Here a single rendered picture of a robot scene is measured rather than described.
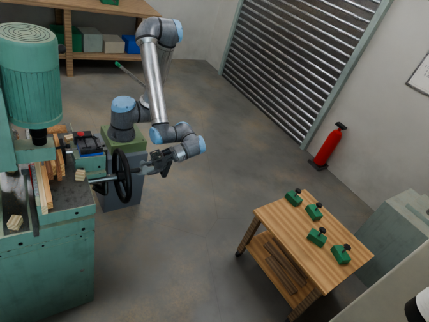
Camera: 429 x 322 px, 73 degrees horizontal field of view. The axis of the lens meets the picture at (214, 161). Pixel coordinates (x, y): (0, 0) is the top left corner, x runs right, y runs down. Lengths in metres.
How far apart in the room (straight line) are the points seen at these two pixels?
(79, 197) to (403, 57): 3.01
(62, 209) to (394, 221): 2.17
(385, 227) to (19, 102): 2.39
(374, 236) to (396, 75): 1.60
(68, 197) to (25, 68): 0.54
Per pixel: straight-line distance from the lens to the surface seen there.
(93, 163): 1.48
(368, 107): 3.53
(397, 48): 3.44
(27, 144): 1.36
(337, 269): 2.03
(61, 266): 1.65
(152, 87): 1.56
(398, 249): 2.61
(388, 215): 2.54
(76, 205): 1.33
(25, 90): 1.14
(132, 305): 2.08
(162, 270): 2.20
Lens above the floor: 1.91
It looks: 38 degrees down
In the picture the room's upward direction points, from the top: 19 degrees clockwise
